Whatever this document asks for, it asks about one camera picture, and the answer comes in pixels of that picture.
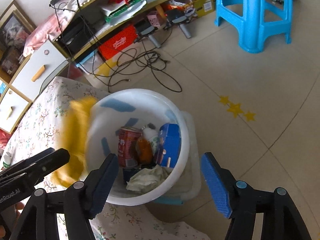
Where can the crushed red soda can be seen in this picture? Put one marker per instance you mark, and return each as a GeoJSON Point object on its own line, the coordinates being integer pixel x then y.
{"type": "Point", "coordinates": [127, 153]}

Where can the pink cloth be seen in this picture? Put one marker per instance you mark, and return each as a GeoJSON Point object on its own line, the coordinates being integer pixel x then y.
{"type": "Point", "coordinates": [51, 28]}

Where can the wooden drawer cabinet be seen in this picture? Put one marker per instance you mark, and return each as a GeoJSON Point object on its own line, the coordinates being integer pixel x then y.
{"type": "Point", "coordinates": [29, 81]}

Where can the framed cat picture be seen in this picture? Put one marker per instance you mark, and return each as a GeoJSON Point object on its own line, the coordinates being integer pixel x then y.
{"type": "Point", "coordinates": [16, 26]}

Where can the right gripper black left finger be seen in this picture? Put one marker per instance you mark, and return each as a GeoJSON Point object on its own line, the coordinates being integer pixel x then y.
{"type": "Point", "coordinates": [79, 203]}

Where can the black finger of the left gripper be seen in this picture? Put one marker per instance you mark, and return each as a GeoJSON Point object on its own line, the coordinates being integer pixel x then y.
{"type": "Point", "coordinates": [34, 169]}

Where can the blue torn cardboard box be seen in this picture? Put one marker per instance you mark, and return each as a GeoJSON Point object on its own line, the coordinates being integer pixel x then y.
{"type": "Point", "coordinates": [169, 145]}

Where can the red box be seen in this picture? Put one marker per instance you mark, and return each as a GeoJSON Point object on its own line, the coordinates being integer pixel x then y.
{"type": "Point", "coordinates": [118, 42]}

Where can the floral tablecloth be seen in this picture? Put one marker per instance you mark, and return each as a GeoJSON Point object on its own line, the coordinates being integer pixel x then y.
{"type": "Point", "coordinates": [59, 118]}

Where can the white AD drink bottle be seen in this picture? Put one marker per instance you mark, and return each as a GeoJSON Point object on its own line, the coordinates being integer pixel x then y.
{"type": "Point", "coordinates": [151, 135]}

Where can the blue plastic stool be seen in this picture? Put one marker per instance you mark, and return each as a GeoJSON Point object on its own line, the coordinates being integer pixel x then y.
{"type": "Point", "coordinates": [255, 21]}

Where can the yellow snack wrapper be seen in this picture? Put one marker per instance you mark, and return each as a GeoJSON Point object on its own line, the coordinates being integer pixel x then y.
{"type": "Point", "coordinates": [73, 137]}

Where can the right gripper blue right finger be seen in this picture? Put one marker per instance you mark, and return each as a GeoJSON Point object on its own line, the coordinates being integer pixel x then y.
{"type": "Point", "coordinates": [237, 201]}

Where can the white paper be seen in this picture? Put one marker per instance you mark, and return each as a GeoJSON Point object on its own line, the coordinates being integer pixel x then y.
{"type": "Point", "coordinates": [148, 179]}

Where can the white trash bin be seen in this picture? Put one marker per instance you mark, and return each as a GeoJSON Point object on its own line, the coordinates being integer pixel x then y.
{"type": "Point", "coordinates": [133, 108]}

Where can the low tv shelf unit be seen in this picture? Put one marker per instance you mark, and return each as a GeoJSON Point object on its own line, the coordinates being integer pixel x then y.
{"type": "Point", "coordinates": [130, 17]}

